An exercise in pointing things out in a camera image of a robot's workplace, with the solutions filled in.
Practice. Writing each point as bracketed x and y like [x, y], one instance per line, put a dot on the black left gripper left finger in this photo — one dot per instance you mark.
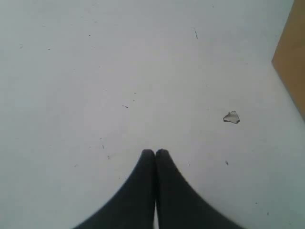
[133, 205]

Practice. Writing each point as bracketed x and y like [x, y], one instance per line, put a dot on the clear plastic scrap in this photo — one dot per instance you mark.
[231, 117]

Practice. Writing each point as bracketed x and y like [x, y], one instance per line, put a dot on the brown paper bag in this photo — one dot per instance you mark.
[289, 56]

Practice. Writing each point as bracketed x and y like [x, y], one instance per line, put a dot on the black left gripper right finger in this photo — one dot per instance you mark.
[178, 204]

